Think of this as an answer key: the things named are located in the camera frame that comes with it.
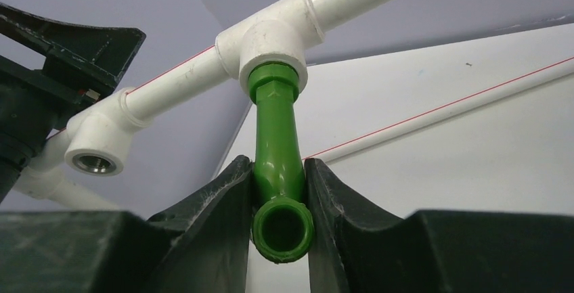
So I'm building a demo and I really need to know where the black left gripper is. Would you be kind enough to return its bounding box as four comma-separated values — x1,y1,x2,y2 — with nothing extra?
1,3,146,200

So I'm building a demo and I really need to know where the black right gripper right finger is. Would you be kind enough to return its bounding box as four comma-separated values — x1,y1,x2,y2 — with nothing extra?
305,158,573,292

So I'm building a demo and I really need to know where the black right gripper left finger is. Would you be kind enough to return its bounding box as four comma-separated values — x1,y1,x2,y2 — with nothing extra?
1,156,252,292

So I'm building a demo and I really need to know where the green water faucet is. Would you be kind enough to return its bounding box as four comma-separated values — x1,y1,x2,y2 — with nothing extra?
248,62,315,264

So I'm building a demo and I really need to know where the white PVC pipe frame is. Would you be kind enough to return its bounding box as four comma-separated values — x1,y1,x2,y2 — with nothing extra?
1,0,573,218

